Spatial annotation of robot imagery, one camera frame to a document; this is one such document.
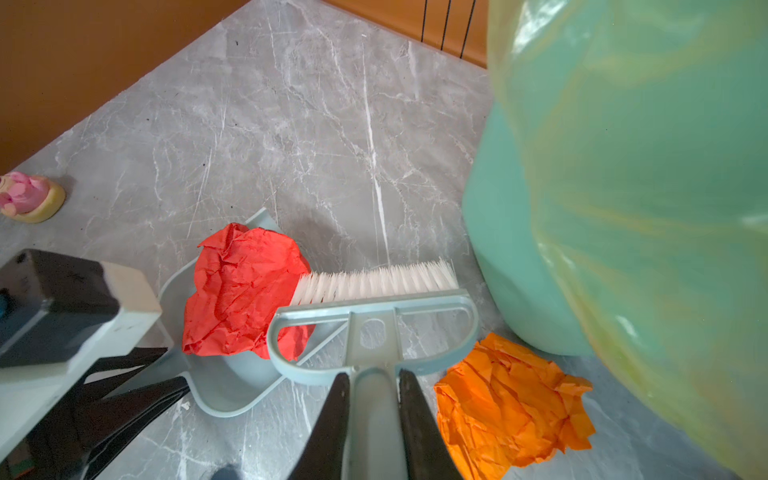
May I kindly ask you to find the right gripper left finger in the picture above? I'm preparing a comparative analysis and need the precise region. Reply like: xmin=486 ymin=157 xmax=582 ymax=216
xmin=289 ymin=373 xmax=350 ymax=480

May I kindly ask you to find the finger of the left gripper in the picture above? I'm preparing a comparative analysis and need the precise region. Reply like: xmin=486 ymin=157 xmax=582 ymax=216
xmin=77 ymin=347 xmax=168 ymax=390
xmin=35 ymin=377 xmax=190 ymax=479

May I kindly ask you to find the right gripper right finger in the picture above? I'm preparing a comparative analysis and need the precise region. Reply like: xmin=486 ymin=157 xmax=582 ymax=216
xmin=398 ymin=369 xmax=463 ymax=480

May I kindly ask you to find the grey-green plastic dustpan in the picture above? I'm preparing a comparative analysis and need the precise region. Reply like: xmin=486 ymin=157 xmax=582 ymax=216
xmin=107 ymin=207 xmax=349 ymax=419

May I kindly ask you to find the red paper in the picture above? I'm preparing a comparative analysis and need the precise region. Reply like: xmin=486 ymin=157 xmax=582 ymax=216
xmin=182 ymin=223 xmax=310 ymax=360

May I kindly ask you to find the grey-green hand brush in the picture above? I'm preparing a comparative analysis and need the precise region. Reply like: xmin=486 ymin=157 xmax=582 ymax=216
xmin=267 ymin=260 xmax=480 ymax=479

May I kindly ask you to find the orange crumpled paper centre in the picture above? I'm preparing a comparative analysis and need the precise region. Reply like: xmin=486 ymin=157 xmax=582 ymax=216
xmin=434 ymin=333 xmax=596 ymax=479

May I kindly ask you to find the pink toy on yellow base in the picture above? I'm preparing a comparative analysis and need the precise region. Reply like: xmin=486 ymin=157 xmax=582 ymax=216
xmin=1 ymin=171 xmax=66 ymax=224

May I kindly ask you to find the green trash bin with liner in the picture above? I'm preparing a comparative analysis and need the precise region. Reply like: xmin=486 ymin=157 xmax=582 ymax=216
xmin=463 ymin=1 xmax=767 ymax=479

